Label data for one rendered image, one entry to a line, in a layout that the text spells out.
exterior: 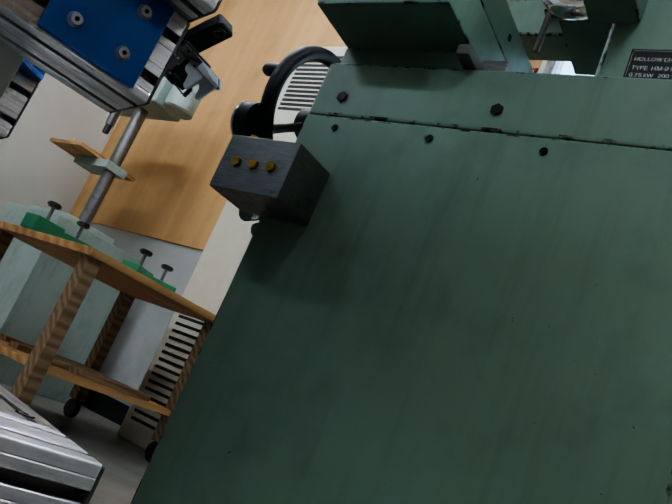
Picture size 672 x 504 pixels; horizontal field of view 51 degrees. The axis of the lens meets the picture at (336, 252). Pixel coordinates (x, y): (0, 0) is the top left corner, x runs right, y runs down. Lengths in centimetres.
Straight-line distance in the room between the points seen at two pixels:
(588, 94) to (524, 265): 22
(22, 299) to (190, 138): 127
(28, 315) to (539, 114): 254
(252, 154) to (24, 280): 223
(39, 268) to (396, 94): 231
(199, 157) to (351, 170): 277
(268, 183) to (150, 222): 281
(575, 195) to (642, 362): 20
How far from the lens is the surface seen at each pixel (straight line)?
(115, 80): 65
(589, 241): 79
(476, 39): 101
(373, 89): 101
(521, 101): 91
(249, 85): 375
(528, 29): 123
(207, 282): 282
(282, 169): 89
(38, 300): 312
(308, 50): 130
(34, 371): 211
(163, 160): 386
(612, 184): 82
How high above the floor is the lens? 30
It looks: 14 degrees up
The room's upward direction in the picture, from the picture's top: 23 degrees clockwise
